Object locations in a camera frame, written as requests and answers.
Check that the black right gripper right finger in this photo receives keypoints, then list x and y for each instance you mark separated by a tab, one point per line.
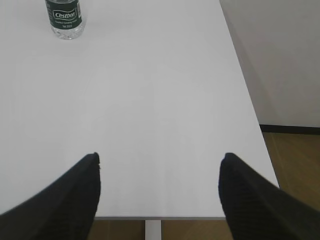
255	209

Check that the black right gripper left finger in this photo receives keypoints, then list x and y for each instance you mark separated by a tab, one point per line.
65	210

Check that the clear green-label water bottle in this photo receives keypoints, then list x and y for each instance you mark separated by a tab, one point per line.
65	18

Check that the white table leg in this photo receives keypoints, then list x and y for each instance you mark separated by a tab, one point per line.
153	230

